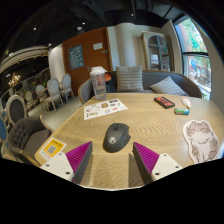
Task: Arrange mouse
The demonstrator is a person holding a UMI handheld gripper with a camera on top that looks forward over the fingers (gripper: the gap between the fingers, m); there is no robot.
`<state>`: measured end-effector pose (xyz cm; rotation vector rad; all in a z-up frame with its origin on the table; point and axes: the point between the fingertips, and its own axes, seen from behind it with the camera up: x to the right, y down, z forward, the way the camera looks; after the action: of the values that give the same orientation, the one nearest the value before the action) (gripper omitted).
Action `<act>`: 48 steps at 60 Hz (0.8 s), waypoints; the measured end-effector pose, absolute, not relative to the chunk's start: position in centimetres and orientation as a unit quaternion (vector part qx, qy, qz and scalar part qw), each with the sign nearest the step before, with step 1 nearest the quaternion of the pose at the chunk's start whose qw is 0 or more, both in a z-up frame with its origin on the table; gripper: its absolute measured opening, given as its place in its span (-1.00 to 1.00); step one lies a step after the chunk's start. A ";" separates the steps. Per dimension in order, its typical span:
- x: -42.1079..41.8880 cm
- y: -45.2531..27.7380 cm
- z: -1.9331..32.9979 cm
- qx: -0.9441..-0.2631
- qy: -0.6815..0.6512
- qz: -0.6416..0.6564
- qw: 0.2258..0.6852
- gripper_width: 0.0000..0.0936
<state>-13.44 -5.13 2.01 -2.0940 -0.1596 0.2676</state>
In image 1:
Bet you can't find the dark-framed window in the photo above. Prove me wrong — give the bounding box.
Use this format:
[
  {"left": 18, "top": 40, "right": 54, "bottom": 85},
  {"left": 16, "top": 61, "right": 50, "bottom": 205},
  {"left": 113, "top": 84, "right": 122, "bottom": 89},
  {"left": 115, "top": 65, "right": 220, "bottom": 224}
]
[{"left": 174, "top": 16, "right": 213, "bottom": 101}]

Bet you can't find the black backpack with orange top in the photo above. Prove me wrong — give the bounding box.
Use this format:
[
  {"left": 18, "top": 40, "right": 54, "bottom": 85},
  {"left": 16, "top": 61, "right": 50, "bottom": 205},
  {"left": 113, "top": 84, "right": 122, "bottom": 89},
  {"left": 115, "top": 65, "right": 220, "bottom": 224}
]
[{"left": 104, "top": 72, "right": 117, "bottom": 94}]

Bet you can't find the black computer mouse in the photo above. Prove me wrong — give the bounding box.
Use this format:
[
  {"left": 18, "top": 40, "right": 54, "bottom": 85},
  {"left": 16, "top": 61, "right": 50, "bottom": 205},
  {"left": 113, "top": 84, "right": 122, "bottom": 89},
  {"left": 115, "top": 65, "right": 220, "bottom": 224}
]
[{"left": 102, "top": 122, "right": 132, "bottom": 154}]

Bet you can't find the brown wooden door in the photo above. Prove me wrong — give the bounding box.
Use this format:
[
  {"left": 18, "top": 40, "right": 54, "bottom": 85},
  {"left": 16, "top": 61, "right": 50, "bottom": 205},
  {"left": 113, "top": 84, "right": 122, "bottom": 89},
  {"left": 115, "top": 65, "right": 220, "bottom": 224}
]
[{"left": 61, "top": 27, "right": 113, "bottom": 96}]

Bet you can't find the small green pack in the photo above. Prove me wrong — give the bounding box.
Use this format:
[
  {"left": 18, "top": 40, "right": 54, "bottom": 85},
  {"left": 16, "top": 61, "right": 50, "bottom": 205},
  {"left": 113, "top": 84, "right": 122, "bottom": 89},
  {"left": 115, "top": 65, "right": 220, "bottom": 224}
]
[{"left": 173, "top": 107, "right": 191, "bottom": 116}]

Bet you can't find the cat-shaped mouse pad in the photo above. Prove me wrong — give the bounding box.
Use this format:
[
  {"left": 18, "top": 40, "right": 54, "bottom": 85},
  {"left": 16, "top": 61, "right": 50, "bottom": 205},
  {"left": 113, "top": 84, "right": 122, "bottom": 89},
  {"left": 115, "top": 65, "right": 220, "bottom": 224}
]
[{"left": 182, "top": 119, "right": 221, "bottom": 164}]

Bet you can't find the pale arched display cabinet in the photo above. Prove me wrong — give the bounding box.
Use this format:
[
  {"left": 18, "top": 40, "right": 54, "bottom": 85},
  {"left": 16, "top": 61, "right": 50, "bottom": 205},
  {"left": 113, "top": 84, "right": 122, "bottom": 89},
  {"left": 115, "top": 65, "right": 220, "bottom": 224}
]
[{"left": 140, "top": 30, "right": 174, "bottom": 72}]

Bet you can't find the grey curved sofa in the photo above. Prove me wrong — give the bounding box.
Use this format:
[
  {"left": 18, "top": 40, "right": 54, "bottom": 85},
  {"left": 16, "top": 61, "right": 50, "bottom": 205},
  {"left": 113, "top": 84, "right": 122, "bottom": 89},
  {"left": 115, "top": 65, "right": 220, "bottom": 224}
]
[{"left": 77, "top": 69, "right": 203, "bottom": 104}]

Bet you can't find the white sticker sheet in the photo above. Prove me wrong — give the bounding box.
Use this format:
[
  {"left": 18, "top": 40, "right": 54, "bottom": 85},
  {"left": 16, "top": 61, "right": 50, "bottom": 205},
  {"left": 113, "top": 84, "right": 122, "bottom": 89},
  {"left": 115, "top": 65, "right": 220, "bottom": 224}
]
[{"left": 83, "top": 98, "right": 129, "bottom": 121}]

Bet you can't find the black and red flat case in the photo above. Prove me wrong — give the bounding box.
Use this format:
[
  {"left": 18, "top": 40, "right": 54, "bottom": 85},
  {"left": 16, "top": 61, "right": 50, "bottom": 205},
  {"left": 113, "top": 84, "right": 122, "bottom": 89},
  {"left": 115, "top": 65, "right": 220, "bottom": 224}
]
[{"left": 153, "top": 96, "right": 176, "bottom": 110}]

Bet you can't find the blue poster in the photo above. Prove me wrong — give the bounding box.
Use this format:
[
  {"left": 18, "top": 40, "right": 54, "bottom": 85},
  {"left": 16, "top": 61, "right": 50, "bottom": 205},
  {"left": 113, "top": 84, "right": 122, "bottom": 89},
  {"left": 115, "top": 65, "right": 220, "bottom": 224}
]
[{"left": 68, "top": 44, "right": 85, "bottom": 70}]

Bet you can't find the group of white dining chairs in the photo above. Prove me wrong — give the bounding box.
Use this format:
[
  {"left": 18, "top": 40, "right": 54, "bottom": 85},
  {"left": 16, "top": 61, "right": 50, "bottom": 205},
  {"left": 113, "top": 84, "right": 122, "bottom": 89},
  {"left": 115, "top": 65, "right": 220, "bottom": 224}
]
[{"left": 24, "top": 73, "right": 75, "bottom": 111}]

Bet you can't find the grey tufted armchair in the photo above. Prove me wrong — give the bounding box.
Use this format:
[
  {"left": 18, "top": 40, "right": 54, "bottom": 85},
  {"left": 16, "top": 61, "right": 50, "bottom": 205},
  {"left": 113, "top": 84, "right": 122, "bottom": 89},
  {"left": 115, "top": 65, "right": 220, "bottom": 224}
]
[{"left": 7, "top": 114, "right": 54, "bottom": 167}]

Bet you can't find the oval-back dark chair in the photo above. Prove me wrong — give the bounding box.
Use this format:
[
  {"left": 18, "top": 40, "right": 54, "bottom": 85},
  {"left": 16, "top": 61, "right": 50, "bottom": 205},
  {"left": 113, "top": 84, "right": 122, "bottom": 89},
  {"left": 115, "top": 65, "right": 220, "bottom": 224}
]
[{"left": 4, "top": 94, "right": 29, "bottom": 128}]

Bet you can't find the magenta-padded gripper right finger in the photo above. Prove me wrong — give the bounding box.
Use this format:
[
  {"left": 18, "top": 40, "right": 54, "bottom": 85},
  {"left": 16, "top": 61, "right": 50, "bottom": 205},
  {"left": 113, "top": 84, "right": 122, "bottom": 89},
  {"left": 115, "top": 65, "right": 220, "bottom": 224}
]
[{"left": 132, "top": 141, "right": 184, "bottom": 185}]

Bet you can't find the square striped cushion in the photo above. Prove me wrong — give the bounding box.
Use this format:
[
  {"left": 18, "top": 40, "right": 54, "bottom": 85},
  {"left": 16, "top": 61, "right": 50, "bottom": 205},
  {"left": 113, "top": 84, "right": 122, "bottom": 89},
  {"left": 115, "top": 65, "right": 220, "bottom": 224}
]
[{"left": 115, "top": 65, "right": 145, "bottom": 93}]

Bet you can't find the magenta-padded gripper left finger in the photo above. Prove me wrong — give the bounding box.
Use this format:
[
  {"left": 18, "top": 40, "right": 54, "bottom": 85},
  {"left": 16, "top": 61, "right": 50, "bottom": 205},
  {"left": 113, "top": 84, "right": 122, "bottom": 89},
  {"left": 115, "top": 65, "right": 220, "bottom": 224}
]
[{"left": 39, "top": 140, "right": 94, "bottom": 185}]

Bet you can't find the clear plastic shaker bottle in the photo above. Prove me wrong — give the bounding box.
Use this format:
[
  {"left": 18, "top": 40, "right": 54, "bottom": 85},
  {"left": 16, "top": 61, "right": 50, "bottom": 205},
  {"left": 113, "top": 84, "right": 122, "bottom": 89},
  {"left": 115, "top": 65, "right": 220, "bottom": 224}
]
[{"left": 89, "top": 66, "right": 108, "bottom": 102}]

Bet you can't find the white squeeze tube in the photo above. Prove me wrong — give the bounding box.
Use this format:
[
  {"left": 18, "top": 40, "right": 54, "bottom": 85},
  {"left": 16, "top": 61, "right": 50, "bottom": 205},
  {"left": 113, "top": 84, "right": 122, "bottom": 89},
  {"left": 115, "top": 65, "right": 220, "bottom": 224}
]
[{"left": 180, "top": 95, "right": 192, "bottom": 110}]

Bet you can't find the flat-lying striped cushion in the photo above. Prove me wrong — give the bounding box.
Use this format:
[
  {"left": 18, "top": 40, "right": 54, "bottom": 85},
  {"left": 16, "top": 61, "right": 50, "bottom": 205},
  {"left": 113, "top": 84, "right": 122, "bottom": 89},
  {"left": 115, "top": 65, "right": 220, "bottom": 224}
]
[{"left": 149, "top": 76, "right": 188, "bottom": 97}]

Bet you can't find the yellow and white code card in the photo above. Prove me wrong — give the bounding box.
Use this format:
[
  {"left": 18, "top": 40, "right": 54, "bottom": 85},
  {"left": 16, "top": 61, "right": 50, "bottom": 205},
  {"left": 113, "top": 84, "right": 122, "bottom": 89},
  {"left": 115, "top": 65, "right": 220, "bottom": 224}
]
[{"left": 38, "top": 136, "right": 68, "bottom": 162}]

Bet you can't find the lit chandelier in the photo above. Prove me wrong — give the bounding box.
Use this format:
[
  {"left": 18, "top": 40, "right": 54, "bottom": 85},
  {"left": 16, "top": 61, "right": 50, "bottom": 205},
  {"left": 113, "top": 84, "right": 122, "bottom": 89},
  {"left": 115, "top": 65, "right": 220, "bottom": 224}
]
[{"left": 8, "top": 72, "right": 22, "bottom": 88}]

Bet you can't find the small white door sign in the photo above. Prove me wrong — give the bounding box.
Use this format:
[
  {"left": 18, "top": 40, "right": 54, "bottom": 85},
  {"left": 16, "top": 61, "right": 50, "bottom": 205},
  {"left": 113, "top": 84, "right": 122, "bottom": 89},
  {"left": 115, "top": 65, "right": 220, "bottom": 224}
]
[{"left": 92, "top": 42, "right": 104, "bottom": 51}]

